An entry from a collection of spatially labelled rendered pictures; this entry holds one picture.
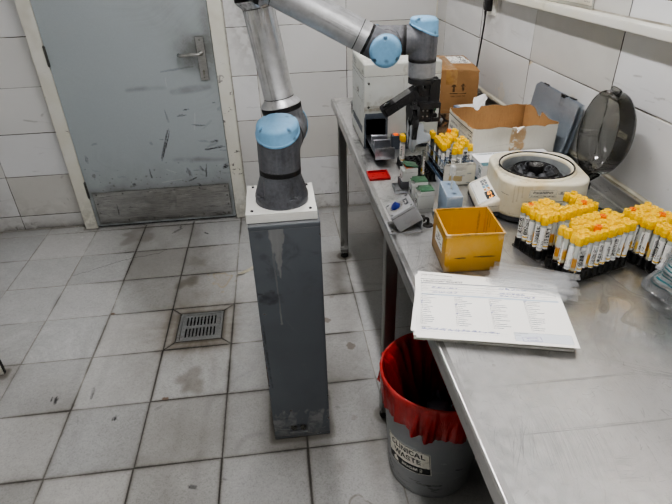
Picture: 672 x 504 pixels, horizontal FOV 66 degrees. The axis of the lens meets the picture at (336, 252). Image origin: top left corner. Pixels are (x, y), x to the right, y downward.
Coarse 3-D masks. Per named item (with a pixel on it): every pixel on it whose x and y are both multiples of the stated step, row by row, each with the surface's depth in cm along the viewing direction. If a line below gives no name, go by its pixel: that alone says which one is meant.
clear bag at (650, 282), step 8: (664, 264) 107; (656, 272) 111; (664, 272) 106; (648, 280) 111; (656, 280) 108; (664, 280) 106; (648, 288) 110; (656, 288) 108; (664, 288) 106; (656, 296) 108; (664, 296) 107
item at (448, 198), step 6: (444, 186) 136; (456, 186) 136; (444, 192) 134; (450, 192) 133; (456, 192) 133; (438, 198) 141; (444, 198) 134; (450, 198) 130; (456, 198) 131; (462, 198) 131; (438, 204) 141; (444, 204) 134; (450, 204) 131; (456, 204) 131
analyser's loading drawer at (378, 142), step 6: (366, 138) 189; (372, 138) 181; (378, 138) 181; (384, 138) 182; (372, 144) 180; (378, 144) 178; (384, 144) 178; (372, 150) 179; (378, 150) 173; (384, 150) 173; (390, 150) 173; (378, 156) 174; (384, 156) 174; (390, 156) 175
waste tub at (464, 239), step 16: (448, 208) 125; (464, 208) 125; (480, 208) 125; (448, 224) 127; (464, 224) 127; (480, 224) 128; (496, 224) 119; (432, 240) 129; (448, 240) 115; (464, 240) 115; (480, 240) 115; (496, 240) 115; (448, 256) 117; (464, 256) 117; (480, 256) 117; (496, 256) 117
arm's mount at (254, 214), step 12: (252, 192) 153; (312, 192) 153; (252, 204) 146; (312, 204) 146; (252, 216) 141; (264, 216) 141; (276, 216) 142; (288, 216) 142; (300, 216) 143; (312, 216) 143
